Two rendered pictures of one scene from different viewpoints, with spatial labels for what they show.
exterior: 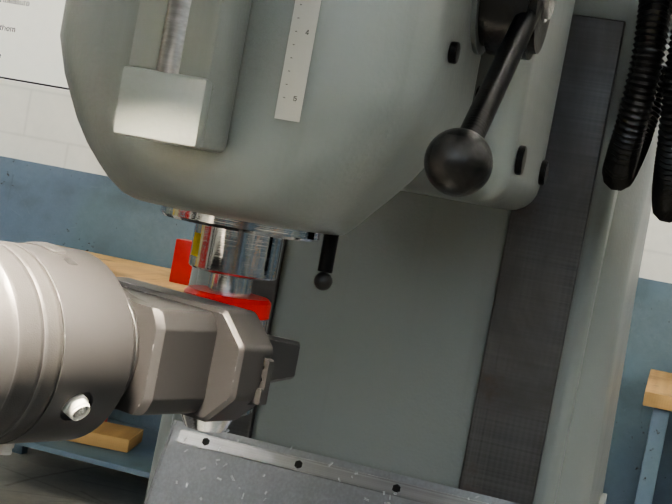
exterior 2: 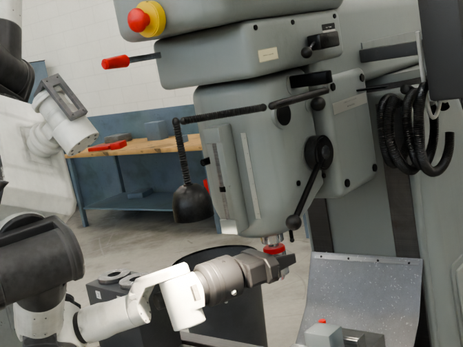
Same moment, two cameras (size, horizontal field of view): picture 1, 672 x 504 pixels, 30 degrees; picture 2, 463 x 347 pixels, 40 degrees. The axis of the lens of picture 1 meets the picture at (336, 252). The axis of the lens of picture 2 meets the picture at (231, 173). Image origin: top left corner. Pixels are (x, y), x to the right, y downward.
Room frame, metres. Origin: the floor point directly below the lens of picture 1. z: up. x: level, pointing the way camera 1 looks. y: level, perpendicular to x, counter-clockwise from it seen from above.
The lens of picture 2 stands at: (-0.54, -0.45, 1.68)
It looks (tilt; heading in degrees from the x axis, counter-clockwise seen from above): 11 degrees down; 25
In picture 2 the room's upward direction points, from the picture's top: 10 degrees counter-clockwise
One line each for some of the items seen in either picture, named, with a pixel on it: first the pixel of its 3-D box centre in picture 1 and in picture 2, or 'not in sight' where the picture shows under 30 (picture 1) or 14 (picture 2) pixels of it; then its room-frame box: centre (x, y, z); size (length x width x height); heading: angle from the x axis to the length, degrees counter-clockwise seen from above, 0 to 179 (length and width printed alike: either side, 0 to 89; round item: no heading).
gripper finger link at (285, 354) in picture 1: (262, 360); (284, 262); (0.65, 0.03, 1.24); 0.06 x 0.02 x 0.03; 145
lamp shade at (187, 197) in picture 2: not in sight; (191, 200); (0.44, 0.10, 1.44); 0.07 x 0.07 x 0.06
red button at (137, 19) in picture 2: not in sight; (139, 20); (0.42, 0.12, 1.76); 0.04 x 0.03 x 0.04; 75
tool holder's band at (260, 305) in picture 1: (227, 301); (273, 248); (0.66, 0.05, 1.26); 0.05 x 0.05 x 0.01
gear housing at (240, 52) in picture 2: not in sight; (252, 48); (0.70, 0.04, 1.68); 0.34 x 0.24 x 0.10; 165
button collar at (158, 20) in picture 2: not in sight; (149, 18); (0.44, 0.11, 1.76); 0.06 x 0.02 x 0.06; 75
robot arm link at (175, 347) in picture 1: (93, 349); (240, 273); (0.59, 0.10, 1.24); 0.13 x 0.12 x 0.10; 55
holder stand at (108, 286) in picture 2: not in sight; (132, 311); (0.80, 0.55, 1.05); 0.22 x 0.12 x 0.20; 69
